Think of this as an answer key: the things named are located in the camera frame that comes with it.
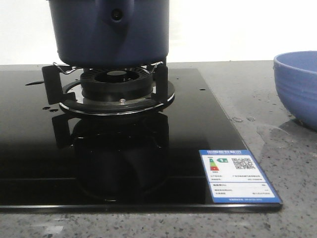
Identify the black gas burner head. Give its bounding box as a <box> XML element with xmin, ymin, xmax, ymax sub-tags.
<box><xmin>80</xmin><ymin>68</ymin><xmax>153</xmax><ymax>102</ymax></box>

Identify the blue energy rating label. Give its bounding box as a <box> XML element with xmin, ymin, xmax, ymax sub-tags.
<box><xmin>199</xmin><ymin>150</ymin><xmax>281</xmax><ymax>204</ymax></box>

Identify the light blue plastic bowl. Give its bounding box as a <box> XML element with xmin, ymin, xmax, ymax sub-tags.
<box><xmin>273</xmin><ymin>51</ymin><xmax>317</xmax><ymax>130</ymax></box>

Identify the dark blue cooking pot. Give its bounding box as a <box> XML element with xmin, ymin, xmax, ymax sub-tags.
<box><xmin>49</xmin><ymin>0</ymin><xmax>169</xmax><ymax>68</ymax></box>

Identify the black metal pot support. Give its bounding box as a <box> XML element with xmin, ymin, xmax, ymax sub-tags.
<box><xmin>42</xmin><ymin>61</ymin><xmax>175</xmax><ymax>117</ymax></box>

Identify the black glass gas stove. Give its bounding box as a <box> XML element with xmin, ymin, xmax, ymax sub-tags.
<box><xmin>0</xmin><ymin>68</ymin><xmax>282</xmax><ymax>213</ymax></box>

